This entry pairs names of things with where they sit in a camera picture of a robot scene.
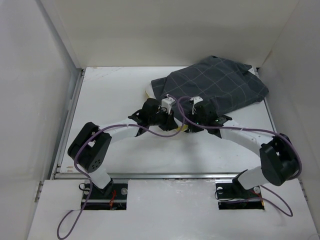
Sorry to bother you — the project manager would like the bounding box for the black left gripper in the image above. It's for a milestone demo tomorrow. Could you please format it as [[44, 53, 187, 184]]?
[[148, 106, 177, 132]]

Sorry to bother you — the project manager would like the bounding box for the white pillow with yellow edge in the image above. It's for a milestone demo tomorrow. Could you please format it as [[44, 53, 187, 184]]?
[[145, 83, 188, 132]]

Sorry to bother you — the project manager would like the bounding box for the dark grey checked pillowcase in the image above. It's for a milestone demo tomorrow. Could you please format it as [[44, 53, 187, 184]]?
[[150, 56, 269, 115]]

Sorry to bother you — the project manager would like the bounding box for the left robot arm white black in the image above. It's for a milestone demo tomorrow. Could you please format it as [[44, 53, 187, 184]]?
[[67, 97, 178, 199]]

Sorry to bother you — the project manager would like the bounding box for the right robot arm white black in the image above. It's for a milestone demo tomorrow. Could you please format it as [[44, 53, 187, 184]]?
[[187, 102, 302, 197]]

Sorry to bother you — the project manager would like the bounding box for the white front cover board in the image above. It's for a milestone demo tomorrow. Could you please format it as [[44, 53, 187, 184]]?
[[28, 179, 319, 240]]

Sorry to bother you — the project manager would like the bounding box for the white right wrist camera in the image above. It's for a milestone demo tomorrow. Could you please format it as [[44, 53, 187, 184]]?
[[189, 96, 203, 115]]

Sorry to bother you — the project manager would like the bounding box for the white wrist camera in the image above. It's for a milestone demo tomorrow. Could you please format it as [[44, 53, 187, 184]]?
[[161, 96, 176, 114], [189, 96, 203, 115]]

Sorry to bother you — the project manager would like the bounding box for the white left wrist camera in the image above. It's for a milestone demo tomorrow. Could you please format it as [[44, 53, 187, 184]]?
[[161, 96, 176, 114]]

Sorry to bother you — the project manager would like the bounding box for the aluminium right side rail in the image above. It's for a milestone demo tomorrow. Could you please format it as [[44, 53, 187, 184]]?
[[253, 67, 292, 176]]

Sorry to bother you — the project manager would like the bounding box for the aluminium rail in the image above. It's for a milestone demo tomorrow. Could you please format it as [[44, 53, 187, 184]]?
[[49, 172, 238, 180], [253, 67, 292, 176], [46, 68, 86, 180]]

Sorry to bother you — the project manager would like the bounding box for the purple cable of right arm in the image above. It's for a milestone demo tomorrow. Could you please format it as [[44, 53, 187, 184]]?
[[176, 96, 302, 218]]

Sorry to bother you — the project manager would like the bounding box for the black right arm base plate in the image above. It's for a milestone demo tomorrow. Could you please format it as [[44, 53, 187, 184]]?
[[214, 181, 265, 210]]

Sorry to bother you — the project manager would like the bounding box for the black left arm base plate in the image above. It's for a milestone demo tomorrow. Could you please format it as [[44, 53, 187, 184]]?
[[84, 181, 128, 211]]

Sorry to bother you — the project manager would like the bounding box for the aluminium front rail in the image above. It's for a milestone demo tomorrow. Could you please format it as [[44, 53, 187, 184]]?
[[49, 172, 238, 180]]

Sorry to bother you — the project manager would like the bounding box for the aluminium left side rail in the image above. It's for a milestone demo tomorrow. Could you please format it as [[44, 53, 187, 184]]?
[[46, 68, 86, 180]]

